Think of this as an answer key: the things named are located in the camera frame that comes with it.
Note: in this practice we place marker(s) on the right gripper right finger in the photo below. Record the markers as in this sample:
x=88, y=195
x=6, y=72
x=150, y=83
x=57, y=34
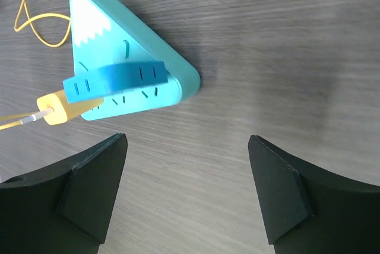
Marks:
x=307, y=209

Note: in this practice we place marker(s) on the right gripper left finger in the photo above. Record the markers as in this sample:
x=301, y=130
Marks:
x=65, y=207

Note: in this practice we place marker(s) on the orange charger plug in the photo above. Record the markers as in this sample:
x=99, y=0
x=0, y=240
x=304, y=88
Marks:
x=62, y=111

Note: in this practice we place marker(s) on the blue charger plug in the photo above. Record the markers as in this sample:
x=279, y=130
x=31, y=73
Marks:
x=113, y=79

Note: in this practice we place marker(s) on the teal triangular power socket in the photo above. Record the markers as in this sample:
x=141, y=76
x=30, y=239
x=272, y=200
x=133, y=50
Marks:
x=106, y=32

